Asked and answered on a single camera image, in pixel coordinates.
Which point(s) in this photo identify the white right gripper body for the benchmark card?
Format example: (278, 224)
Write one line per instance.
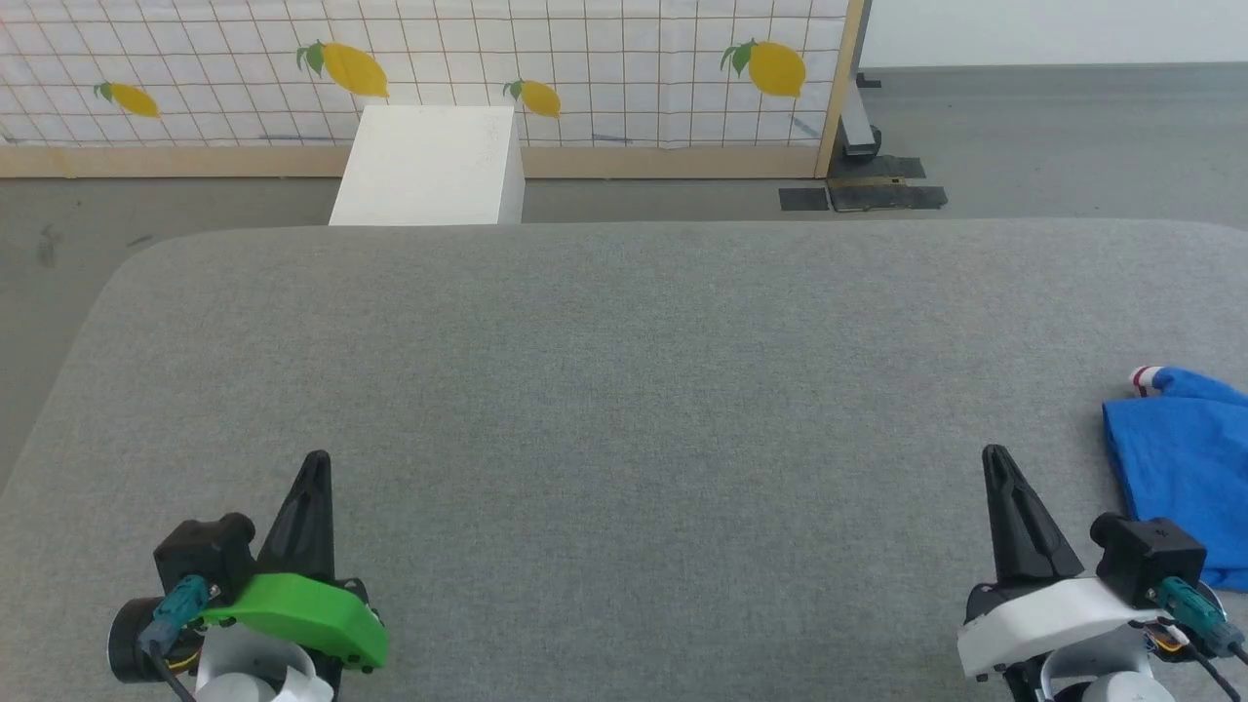
(1043, 614)

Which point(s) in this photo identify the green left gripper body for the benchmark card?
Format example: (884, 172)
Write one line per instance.
(302, 609)

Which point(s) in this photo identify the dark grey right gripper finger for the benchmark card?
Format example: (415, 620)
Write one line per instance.
(1009, 546)
(1048, 556)

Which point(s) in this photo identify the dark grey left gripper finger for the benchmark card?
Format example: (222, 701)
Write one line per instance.
(288, 546)
(322, 546)

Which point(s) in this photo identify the blue white red-trimmed shirt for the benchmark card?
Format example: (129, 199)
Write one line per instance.
(1185, 458)

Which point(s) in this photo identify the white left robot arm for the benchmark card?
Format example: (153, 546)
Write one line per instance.
(239, 673)

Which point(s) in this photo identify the long black tape strip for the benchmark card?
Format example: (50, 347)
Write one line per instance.
(887, 198)

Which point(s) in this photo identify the white rectangular box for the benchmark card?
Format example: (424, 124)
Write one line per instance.
(429, 166)

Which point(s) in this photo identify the small black tape patch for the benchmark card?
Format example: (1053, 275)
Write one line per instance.
(803, 199)

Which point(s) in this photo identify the lemon tile backdrop panel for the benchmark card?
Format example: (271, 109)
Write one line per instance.
(195, 58)

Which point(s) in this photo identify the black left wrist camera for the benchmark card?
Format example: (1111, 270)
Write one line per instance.
(205, 551)

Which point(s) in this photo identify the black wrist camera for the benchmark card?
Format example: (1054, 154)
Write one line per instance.
(205, 551)
(1150, 556)

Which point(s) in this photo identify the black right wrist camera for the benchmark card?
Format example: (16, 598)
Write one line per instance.
(1150, 556)

